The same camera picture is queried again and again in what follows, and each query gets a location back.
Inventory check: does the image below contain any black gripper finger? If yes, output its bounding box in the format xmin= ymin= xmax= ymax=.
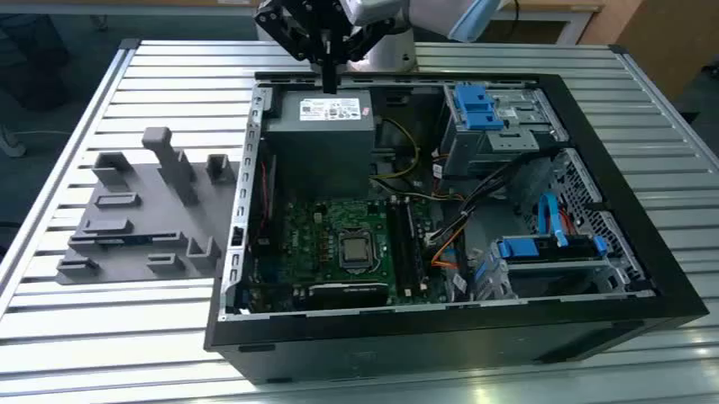
xmin=252 ymin=3 xmax=333 ymax=94
xmin=330 ymin=20 xmax=394 ymax=95

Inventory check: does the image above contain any installed RAM stick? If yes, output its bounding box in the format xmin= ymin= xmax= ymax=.
xmin=406 ymin=201 xmax=425 ymax=291

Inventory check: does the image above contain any blue plastic drive carrier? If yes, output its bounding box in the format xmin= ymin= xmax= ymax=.
xmin=454 ymin=83 xmax=504 ymax=131

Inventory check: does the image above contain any grey power supply unit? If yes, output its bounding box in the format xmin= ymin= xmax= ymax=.
xmin=262 ymin=89 xmax=376 ymax=199

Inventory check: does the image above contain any metal drive cage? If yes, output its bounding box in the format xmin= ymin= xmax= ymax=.
xmin=440 ymin=83 xmax=568 ymax=178

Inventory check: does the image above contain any white framed wooden desk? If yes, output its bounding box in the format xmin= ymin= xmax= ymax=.
xmin=504 ymin=0 xmax=607 ymax=46

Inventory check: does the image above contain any black mesh bin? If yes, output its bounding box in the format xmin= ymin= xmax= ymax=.
xmin=0 ymin=14 xmax=72 ymax=113

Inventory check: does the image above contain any green motherboard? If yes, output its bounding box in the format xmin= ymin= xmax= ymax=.
xmin=249 ymin=197 xmax=450 ymax=312

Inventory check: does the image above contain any grey parts rack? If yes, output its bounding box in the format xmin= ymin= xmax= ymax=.
xmin=54 ymin=125 xmax=244 ymax=286

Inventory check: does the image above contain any silver CPU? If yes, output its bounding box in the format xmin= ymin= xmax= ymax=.
xmin=338 ymin=237 xmax=372 ymax=263

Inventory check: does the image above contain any wooden cabinet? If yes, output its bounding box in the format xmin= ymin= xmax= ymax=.
xmin=583 ymin=0 xmax=719 ymax=114

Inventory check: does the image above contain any hard disk in blue carrier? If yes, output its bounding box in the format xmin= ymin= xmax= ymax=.
xmin=496 ymin=236 xmax=608 ymax=262

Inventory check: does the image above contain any black graphics card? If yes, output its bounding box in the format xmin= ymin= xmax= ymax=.
xmin=290 ymin=281 xmax=389 ymax=311

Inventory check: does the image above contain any metal disk bay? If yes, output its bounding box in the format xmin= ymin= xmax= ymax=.
xmin=470 ymin=235 xmax=652 ymax=300

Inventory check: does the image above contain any black open PC case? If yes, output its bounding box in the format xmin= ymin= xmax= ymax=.
xmin=202 ymin=71 xmax=709 ymax=385

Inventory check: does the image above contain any yellow wire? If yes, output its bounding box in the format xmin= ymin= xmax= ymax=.
xmin=369 ymin=117 xmax=422 ymax=182

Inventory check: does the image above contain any black cable bundle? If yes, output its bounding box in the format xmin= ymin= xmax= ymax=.
xmin=429 ymin=146 xmax=563 ymax=245

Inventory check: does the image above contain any orange wire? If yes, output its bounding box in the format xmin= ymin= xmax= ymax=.
xmin=430 ymin=242 xmax=466 ymax=268

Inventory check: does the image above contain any blue flat wire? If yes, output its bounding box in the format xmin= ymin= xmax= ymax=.
xmin=537 ymin=193 xmax=568 ymax=247

